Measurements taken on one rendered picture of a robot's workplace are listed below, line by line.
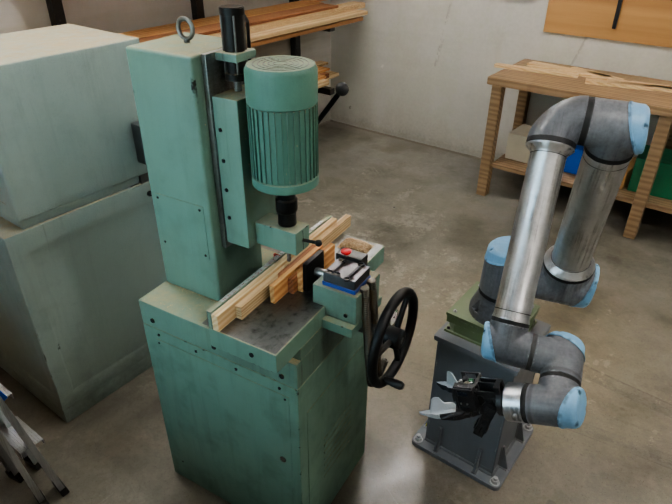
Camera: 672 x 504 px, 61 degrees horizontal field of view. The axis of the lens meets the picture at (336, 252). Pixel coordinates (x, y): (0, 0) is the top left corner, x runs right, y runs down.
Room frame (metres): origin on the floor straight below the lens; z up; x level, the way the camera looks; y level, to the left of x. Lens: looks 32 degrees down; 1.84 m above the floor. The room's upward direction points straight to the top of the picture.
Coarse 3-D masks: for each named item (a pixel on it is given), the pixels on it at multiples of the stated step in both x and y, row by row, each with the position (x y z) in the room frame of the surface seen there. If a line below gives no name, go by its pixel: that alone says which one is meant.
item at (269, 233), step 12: (264, 216) 1.44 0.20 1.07; (276, 216) 1.44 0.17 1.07; (264, 228) 1.39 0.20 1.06; (276, 228) 1.37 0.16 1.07; (288, 228) 1.37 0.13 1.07; (300, 228) 1.37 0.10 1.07; (264, 240) 1.39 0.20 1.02; (276, 240) 1.37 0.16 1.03; (288, 240) 1.35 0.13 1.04; (300, 240) 1.36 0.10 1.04; (288, 252) 1.35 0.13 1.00
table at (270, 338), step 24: (336, 240) 1.60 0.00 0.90; (312, 288) 1.33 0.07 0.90; (264, 312) 1.22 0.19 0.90; (288, 312) 1.22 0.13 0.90; (312, 312) 1.22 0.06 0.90; (216, 336) 1.14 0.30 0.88; (240, 336) 1.12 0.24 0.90; (264, 336) 1.12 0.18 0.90; (288, 336) 1.12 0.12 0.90; (264, 360) 1.07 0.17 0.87; (288, 360) 1.09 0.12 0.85
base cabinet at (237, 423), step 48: (192, 384) 1.32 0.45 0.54; (240, 384) 1.22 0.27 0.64; (336, 384) 1.30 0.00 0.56; (192, 432) 1.34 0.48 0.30; (240, 432) 1.23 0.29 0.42; (288, 432) 1.14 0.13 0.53; (336, 432) 1.30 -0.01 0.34; (192, 480) 1.36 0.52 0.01; (240, 480) 1.24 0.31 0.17; (288, 480) 1.14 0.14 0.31; (336, 480) 1.31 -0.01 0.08
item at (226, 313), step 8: (328, 224) 1.61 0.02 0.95; (320, 232) 1.56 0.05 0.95; (280, 264) 1.38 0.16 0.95; (264, 272) 1.33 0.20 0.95; (272, 272) 1.34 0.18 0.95; (256, 280) 1.29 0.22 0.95; (264, 280) 1.31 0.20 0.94; (248, 288) 1.26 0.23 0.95; (240, 296) 1.22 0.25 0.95; (224, 304) 1.18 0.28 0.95; (232, 304) 1.19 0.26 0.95; (216, 312) 1.15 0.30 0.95; (224, 312) 1.16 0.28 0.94; (232, 312) 1.18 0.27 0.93; (216, 320) 1.14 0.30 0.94; (224, 320) 1.16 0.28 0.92; (232, 320) 1.18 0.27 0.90; (216, 328) 1.14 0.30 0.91
